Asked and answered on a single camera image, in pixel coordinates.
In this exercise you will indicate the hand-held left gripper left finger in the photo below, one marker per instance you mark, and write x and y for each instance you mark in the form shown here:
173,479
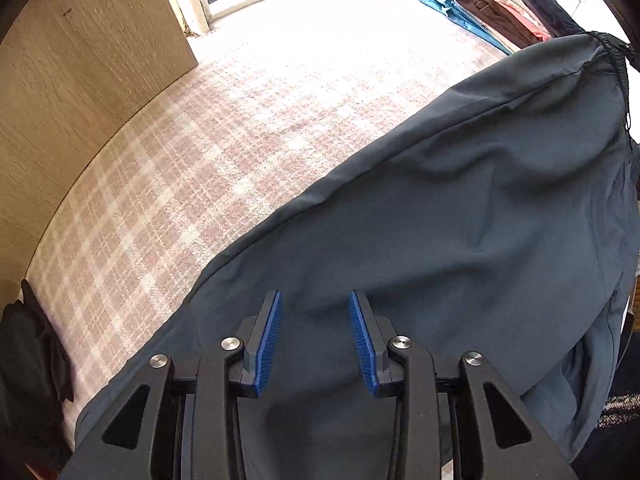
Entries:
267,345

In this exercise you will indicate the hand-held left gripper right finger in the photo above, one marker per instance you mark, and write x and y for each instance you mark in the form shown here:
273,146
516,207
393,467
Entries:
362,345

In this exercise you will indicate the dark grey pants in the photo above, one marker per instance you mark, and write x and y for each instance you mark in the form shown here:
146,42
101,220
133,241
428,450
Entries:
450,210

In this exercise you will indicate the stack of folded clothes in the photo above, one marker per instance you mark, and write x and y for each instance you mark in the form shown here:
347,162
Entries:
500,10

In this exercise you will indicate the pink plaid blanket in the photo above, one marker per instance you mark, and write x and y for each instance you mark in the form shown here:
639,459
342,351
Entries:
175,185

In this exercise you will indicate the black garment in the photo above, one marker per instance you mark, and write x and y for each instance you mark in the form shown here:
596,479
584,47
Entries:
30,360

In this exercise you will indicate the light oak wooden panel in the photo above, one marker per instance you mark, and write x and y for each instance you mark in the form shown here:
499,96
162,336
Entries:
75,85

